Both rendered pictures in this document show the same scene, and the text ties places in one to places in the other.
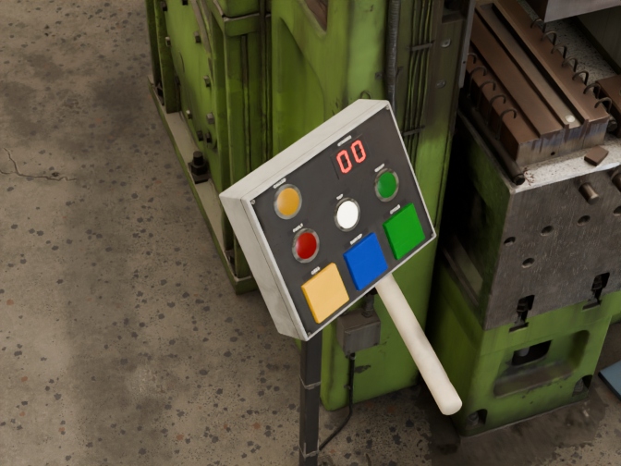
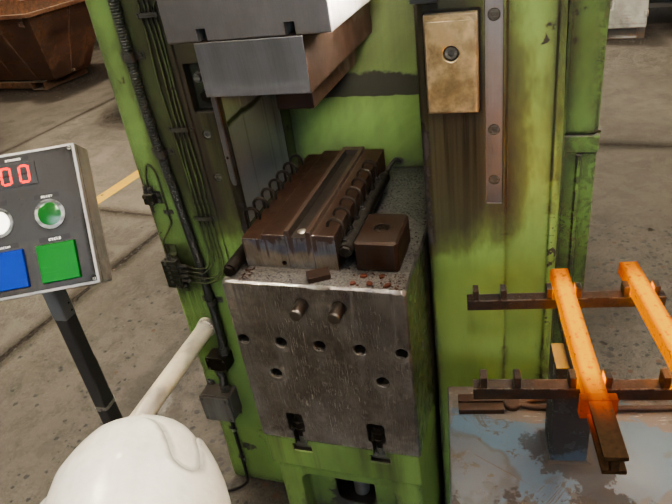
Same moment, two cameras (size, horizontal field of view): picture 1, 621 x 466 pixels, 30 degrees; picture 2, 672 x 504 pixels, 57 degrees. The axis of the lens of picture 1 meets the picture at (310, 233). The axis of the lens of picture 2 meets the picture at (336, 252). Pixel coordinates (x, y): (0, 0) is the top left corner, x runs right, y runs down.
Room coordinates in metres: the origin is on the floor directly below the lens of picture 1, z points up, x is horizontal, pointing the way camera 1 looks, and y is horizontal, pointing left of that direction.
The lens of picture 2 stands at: (0.98, -1.28, 1.57)
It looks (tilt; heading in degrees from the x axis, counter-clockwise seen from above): 31 degrees down; 43
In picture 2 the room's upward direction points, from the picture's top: 9 degrees counter-clockwise
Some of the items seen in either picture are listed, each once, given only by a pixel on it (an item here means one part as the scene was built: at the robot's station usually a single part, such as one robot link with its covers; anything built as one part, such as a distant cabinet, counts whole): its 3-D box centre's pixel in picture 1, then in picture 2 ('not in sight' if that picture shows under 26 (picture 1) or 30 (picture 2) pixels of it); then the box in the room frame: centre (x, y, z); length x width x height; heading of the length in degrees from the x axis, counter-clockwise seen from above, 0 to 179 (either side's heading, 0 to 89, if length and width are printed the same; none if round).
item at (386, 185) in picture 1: (386, 185); (49, 213); (1.42, -0.13, 1.09); 0.05 x 0.03 x 0.04; 111
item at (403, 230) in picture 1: (402, 230); (59, 261); (1.39, -0.16, 1.01); 0.07 x 0.05 x 0.07; 136
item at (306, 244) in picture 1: (305, 245); not in sight; (1.27, 0.01, 1.09); 0.05 x 0.03 x 0.04; 111
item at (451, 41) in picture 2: not in sight; (451, 64); (1.92, -0.74, 1.27); 0.09 x 0.02 x 0.17; 111
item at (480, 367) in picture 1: (490, 286); (377, 425); (1.91, -0.46, 0.23); 0.55 x 0.37 x 0.47; 21
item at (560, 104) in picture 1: (526, 59); (329, 186); (1.89, -0.44, 0.99); 0.42 x 0.05 x 0.01; 21
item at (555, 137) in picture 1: (513, 75); (321, 200); (1.88, -0.42, 0.96); 0.42 x 0.20 x 0.09; 21
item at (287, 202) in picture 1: (287, 202); not in sight; (1.30, 0.04, 1.16); 0.05 x 0.03 x 0.04; 111
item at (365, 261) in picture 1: (364, 261); (8, 271); (1.32, -0.09, 1.01); 0.07 x 0.05 x 0.07; 136
